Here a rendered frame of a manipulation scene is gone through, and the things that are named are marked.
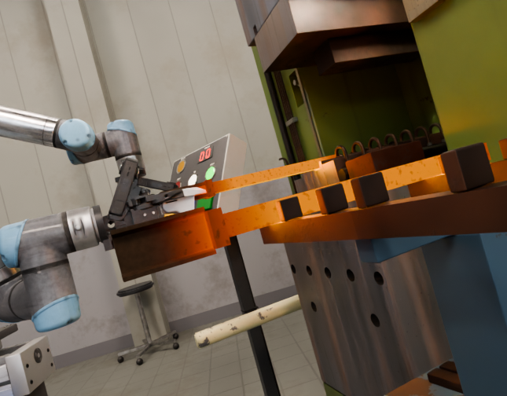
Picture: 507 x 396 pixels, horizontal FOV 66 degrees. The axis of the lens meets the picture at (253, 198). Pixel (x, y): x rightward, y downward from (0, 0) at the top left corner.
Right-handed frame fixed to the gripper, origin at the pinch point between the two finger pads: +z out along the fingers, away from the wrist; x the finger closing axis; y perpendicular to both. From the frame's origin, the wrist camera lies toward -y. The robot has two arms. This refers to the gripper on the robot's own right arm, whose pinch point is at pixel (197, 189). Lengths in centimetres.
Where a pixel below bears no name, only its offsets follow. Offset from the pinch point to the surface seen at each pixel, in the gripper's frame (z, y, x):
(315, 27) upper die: 32.2, -27.5, 7.8
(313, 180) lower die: 27.7, 3.7, -2.8
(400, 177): 12.0, 8.1, 43.3
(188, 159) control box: 14, -18, -63
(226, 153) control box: 21.7, -13.2, -40.9
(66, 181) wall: -45, -70, -333
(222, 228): -9.1, 8.2, 44.5
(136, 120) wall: 31, -111, -312
